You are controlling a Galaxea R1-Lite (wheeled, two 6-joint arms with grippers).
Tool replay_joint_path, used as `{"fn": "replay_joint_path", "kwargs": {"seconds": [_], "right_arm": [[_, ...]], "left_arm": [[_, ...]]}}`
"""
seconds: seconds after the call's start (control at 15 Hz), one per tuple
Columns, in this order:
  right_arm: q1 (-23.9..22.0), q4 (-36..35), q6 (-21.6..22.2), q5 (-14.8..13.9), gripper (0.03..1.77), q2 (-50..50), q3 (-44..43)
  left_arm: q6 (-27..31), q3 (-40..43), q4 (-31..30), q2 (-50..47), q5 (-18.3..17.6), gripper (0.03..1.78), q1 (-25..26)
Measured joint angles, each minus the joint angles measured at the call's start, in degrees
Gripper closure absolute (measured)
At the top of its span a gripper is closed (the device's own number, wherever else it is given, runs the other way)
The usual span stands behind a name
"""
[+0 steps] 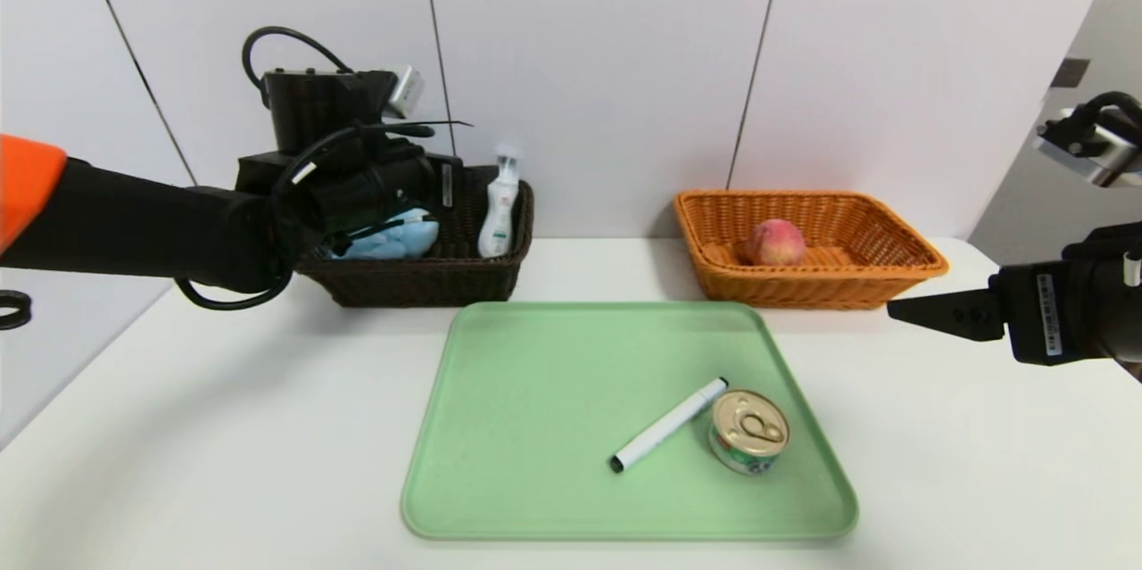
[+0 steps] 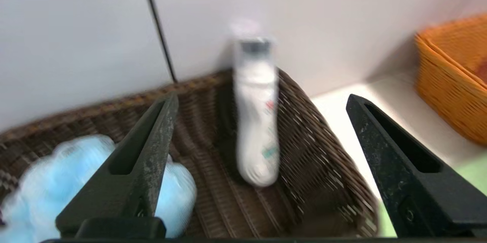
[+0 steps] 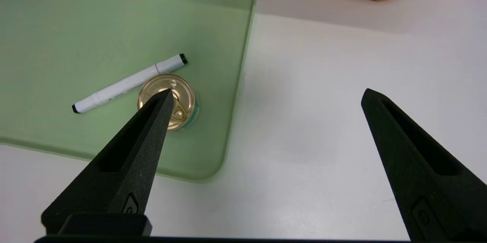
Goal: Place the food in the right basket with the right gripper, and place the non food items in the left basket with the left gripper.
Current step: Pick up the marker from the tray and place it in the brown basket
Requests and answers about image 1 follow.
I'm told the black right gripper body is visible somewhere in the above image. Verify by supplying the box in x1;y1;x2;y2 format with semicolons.
988;257;1142;367

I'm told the red peach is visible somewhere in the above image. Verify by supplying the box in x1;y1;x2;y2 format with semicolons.
746;219;807;267

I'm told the white marker pen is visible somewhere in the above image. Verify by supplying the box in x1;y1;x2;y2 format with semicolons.
609;376;728;473

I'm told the white bottle with clear cap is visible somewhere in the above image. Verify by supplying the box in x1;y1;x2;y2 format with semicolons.
477;145;521;259

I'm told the blue mesh bath sponge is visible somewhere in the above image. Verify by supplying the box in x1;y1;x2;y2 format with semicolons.
326;209;440;261

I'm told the orange wicker basket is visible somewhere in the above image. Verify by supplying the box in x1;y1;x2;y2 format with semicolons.
673;191;948;312

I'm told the dark brown wicker basket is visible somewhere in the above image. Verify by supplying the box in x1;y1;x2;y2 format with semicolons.
279;164;535;310

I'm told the tin can with gold lid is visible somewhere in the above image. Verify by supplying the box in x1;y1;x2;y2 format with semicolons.
708;388;790;475

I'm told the green plastic tray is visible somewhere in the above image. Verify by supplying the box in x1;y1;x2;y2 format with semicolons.
401;301;859;541

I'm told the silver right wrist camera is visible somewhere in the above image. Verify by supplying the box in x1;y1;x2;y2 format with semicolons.
1035;106;1142;189

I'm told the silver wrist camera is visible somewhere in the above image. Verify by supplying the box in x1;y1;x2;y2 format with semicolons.
1035;106;1142;189
384;64;426;120

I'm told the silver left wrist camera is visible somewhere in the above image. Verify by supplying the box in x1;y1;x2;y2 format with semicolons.
384;64;426;120

